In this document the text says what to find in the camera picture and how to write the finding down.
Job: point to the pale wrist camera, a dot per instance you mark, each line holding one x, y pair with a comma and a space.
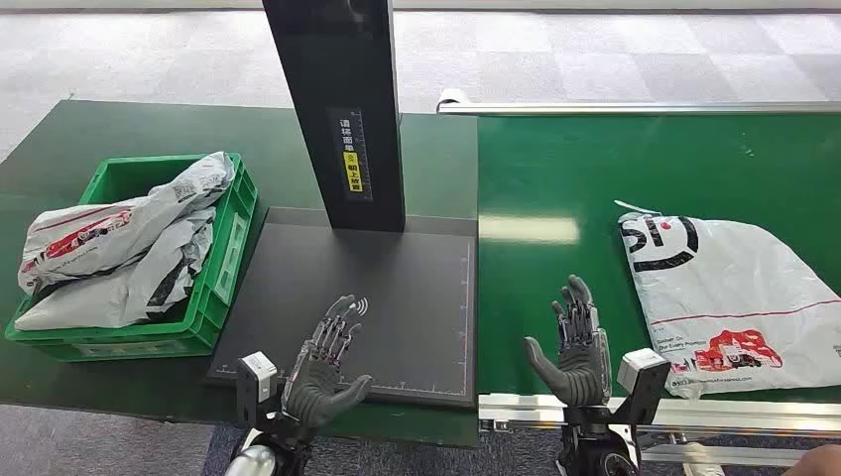
640, 371
258, 378

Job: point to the yellow black column label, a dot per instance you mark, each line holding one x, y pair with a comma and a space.
351, 172

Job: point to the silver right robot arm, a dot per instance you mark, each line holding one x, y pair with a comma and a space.
594, 447

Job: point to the green conveyor belt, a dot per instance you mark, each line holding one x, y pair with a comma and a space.
591, 164

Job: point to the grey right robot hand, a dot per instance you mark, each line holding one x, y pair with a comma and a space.
581, 374

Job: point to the person's hand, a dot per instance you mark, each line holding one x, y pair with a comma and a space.
818, 463

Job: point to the green plastic crate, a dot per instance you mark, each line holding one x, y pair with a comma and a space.
220, 276

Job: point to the thin aluminium conveyor rail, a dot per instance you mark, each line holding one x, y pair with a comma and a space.
624, 107

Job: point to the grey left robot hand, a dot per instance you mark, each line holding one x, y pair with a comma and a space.
314, 394

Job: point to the black scanner column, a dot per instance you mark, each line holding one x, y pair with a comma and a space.
328, 79

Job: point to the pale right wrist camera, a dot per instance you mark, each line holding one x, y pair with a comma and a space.
640, 371

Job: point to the white mailer bag red print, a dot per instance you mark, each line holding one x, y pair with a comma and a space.
118, 230

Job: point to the plain grey mailer bag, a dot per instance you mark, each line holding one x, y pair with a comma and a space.
112, 296

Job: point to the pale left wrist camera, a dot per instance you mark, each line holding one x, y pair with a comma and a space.
258, 378

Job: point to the white mailer bag black logo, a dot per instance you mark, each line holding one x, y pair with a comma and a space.
736, 289

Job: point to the black scanner base plate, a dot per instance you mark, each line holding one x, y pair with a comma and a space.
407, 296

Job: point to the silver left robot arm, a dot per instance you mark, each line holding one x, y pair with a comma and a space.
253, 463

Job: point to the aluminium conveyor crossbar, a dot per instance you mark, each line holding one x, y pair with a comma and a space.
723, 455

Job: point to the dark green table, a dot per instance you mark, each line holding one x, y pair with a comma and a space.
131, 128

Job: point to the wide aluminium conveyor rail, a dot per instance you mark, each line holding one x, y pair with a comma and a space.
736, 415

